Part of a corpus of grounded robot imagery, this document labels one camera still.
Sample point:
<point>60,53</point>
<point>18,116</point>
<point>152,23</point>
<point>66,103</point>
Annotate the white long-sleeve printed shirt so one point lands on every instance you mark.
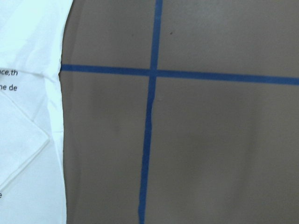
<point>32,189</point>

